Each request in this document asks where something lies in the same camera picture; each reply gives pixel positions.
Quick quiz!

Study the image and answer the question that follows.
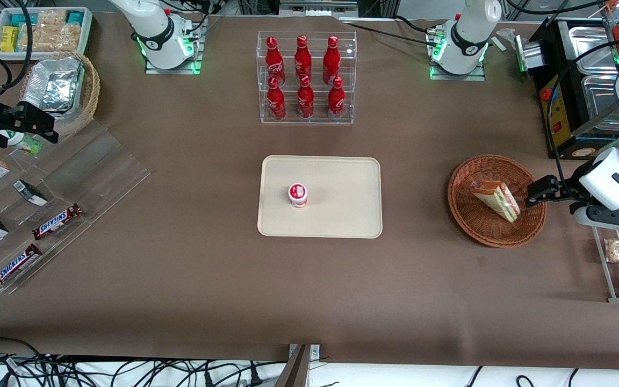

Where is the triangle sandwich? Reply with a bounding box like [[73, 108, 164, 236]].
[[469, 181, 521, 223]]

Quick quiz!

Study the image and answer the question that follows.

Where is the tan woven basket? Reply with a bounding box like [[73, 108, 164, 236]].
[[19, 51, 100, 138]]

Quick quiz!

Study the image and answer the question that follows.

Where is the brown round wicker basket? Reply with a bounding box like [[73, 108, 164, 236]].
[[448, 155, 548, 248]]

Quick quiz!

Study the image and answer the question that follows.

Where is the beige plastic tray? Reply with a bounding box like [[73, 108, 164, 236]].
[[257, 155, 383, 239]]

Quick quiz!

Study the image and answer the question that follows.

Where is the green white small bottle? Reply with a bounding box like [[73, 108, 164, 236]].
[[0, 129, 42, 155]]

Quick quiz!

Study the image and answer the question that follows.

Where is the clear acrylic stepped display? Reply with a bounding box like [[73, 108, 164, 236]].
[[0, 118, 152, 295]]

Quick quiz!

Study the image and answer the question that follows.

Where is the yellow snack packet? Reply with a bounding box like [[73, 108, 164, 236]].
[[1, 26, 20, 53]]

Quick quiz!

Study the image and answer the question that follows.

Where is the steel warmer pan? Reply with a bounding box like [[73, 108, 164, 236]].
[[568, 26, 614, 76], [581, 75, 619, 133]]

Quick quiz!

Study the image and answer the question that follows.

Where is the snickers chocolate bar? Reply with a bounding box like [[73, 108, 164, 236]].
[[0, 243, 43, 290], [32, 203, 83, 240]]

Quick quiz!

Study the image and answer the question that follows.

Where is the clear bag of crackers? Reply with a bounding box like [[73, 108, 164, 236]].
[[18, 10, 82, 52]]

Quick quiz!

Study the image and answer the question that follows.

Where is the white plastic bin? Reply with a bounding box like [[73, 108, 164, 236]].
[[0, 6, 93, 60]]

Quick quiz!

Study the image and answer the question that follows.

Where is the black food warmer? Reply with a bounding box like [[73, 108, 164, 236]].
[[530, 16, 619, 160]]

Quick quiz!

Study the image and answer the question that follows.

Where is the silver metal box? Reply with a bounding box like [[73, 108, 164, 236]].
[[514, 35, 544, 81]]

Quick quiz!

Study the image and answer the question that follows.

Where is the clear plastic wrapper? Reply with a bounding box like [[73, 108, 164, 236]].
[[495, 28, 520, 52]]

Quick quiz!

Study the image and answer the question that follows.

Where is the clear acrylic bottle rack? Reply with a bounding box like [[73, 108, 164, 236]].
[[257, 31, 357, 125]]

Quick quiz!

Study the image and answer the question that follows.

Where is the red cola bottle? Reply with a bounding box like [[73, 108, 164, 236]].
[[297, 75, 314, 119], [328, 77, 346, 120], [267, 77, 287, 121], [323, 36, 341, 85], [265, 37, 286, 87], [294, 35, 313, 81]]

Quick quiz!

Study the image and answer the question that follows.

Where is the red white yogurt cup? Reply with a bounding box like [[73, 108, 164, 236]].
[[288, 183, 308, 209]]

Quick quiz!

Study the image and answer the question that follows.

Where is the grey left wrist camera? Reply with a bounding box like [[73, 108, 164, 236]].
[[573, 203, 619, 233]]

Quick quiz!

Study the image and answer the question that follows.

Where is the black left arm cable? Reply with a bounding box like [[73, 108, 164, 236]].
[[549, 37, 619, 189]]

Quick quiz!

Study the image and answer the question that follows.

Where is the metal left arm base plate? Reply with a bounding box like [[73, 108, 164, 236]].
[[429, 21, 486, 82]]

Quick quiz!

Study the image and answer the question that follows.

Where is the black table cable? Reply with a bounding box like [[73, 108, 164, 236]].
[[342, 15, 444, 47]]

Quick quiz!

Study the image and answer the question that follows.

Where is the metal table bracket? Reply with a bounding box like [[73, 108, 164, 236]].
[[276, 344, 321, 387]]

